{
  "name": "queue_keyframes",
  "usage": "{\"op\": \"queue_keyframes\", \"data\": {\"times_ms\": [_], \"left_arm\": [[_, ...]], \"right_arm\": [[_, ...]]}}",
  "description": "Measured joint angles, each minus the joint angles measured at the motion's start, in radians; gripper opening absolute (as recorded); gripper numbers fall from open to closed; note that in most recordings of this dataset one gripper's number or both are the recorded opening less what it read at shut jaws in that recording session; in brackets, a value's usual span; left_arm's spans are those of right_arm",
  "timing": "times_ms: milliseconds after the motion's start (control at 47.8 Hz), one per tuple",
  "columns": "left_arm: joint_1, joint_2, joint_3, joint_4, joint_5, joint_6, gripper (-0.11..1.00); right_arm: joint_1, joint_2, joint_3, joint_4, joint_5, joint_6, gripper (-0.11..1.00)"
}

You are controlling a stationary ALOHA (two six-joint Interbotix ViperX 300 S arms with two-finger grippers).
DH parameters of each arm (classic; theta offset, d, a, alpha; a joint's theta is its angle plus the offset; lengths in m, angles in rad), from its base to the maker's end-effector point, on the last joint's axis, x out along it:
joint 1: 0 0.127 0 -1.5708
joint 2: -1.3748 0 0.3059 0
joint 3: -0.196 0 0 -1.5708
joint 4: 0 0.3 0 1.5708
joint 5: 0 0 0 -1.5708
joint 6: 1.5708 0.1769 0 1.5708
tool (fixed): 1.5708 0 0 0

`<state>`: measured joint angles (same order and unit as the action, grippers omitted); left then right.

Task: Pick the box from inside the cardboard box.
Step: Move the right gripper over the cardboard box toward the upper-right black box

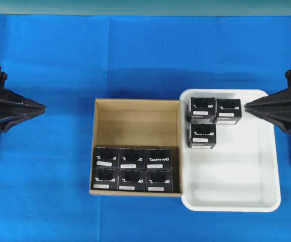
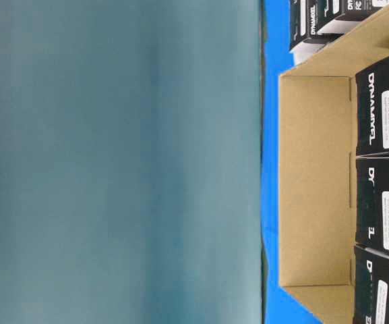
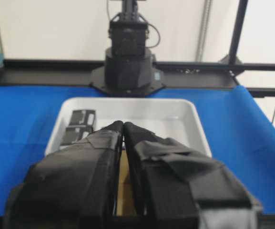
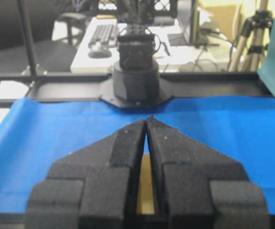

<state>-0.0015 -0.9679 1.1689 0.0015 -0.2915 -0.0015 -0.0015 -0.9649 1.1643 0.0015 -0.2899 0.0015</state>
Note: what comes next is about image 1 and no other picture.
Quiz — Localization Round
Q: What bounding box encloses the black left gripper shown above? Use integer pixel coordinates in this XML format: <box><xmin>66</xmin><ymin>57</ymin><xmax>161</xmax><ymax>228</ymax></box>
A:
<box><xmin>0</xmin><ymin>66</ymin><xmax>46</xmax><ymax>133</ymax></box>

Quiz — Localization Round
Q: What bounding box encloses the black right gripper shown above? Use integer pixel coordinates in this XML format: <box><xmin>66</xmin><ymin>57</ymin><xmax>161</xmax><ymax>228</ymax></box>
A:
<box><xmin>244</xmin><ymin>70</ymin><xmax>291</xmax><ymax>134</ymax></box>

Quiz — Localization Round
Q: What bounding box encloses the black box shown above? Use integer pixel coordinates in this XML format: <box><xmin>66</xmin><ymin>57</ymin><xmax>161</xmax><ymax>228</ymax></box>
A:
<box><xmin>145</xmin><ymin>170</ymin><xmax>173</xmax><ymax>193</ymax></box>
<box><xmin>145</xmin><ymin>148</ymin><xmax>172</xmax><ymax>170</ymax></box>
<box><xmin>118</xmin><ymin>169</ymin><xmax>146</xmax><ymax>192</ymax></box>
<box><xmin>93</xmin><ymin>147</ymin><xmax>120</xmax><ymax>169</ymax></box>
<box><xmin>91</xmin><ymin>168</ymin><xmax>119</xmax><ymax>191</ymax></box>
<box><xmin>119</xmin><ymin>148</ymin><xmax>146</xmax><ymax>170</ymax></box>

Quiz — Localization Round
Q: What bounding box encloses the black box tray top-right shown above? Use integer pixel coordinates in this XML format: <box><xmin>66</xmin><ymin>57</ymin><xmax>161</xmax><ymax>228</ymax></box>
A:
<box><xmin>215</xmin><ymin>98</ymin><xmax>242</xmax><ymax>125</ymax></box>

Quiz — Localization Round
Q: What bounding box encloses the black box tray top-left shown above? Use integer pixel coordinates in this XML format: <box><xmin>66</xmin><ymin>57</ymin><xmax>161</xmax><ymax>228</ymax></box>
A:
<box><xmin>189</xmin><ymin>97</ymin><xmax>216</xmax><ymax>124</ymax></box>

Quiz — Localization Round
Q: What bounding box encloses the black box tray lower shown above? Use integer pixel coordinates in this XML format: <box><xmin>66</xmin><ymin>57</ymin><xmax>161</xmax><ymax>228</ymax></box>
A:
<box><xmin>188</xmin><ymin>123</ymin><xmax>216</xmax><ymax>149</ymax></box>

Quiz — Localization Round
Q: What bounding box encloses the brown cardboard box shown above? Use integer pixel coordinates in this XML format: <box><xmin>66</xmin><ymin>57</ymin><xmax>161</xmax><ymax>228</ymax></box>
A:
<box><xmin>89</xmin><ymin>98</ymin><xmax>183</xmax><ymax>197</ymax></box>

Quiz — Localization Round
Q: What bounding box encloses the white plastic tray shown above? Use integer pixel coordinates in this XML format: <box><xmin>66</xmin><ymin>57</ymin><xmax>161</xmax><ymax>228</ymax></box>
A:
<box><xmin>180</xmin><ymin>89</ymin><xmax>281</xmax><ymax>212</ymax></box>

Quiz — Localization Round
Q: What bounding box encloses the blue table cloth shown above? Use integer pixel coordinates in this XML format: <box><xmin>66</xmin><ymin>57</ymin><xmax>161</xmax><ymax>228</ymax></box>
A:
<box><xmin>0</xmin><ymin>15</ymin><xmax>291</xmax><ymax>241</ymax></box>

